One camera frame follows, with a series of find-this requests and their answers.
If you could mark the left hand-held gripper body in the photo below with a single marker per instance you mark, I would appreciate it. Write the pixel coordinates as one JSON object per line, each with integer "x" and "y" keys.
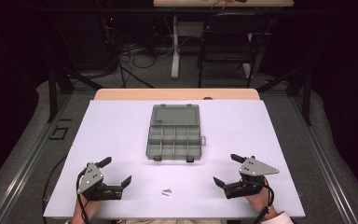
{"x": 90, "y": 180}

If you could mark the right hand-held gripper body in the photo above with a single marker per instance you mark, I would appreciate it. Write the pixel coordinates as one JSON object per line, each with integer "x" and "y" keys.
{"x": 248, "y": 180}

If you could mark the small silver screw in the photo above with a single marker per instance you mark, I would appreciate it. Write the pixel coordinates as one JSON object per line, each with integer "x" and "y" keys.
{"x": 167, "y": 190}

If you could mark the grey plastic compartment box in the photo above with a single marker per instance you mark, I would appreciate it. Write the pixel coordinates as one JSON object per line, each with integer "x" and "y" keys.
{"x": 174, "y": 133}

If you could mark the person's right hand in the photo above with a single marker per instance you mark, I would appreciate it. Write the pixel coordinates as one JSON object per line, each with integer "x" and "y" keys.
{"x": 259, "y": 202}

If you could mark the person's left hand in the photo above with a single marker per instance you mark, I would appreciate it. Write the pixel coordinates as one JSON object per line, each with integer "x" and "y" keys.
{"x": 88, "y": 208}

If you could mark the white board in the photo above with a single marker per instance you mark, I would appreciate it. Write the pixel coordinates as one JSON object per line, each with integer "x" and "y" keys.
{"x": 121, "y": 130}

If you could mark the black metal stand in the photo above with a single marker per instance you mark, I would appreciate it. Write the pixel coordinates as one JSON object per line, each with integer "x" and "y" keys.
{"x": 306, "y": 96}
{"x": 53, "y": 93}

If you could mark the wooden table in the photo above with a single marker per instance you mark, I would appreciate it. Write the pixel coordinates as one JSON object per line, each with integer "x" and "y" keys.
{"x": 167, "y": 94}

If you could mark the black folding chair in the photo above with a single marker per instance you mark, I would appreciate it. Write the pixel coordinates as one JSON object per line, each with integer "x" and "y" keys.
{"x": 230, "y": 46}

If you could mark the white desk leg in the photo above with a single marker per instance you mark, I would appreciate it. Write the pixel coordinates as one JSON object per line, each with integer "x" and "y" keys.
{"x": 175, "y": 56}

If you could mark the grey box under desk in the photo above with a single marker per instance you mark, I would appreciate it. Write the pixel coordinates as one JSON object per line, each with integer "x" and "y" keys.
{"x": 190, "y": 29}

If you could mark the aluminium rail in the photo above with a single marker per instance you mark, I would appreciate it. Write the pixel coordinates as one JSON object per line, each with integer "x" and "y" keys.
{"x": 24, "y": 168}
{"x": 326, "y": 168}

